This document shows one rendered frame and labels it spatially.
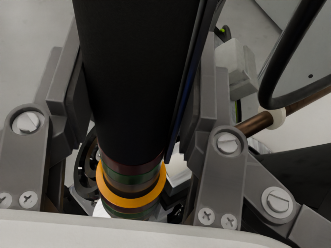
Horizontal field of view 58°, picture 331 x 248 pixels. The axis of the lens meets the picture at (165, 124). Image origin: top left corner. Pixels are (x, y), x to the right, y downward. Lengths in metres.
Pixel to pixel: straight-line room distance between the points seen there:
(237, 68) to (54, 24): 1.99
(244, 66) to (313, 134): 0.19
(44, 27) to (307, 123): 2.13
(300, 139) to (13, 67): 1.94
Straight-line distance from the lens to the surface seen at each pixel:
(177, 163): 0.22
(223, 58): 0.63
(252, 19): 2.72
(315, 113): 0.57
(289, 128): 0.57
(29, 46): 2.33
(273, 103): 0.23
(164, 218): 0.30
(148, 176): 0.15
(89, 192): 0.38
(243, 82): 0.62
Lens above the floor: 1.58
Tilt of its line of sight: 58 degrees down
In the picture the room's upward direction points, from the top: 12 degrees clockwise
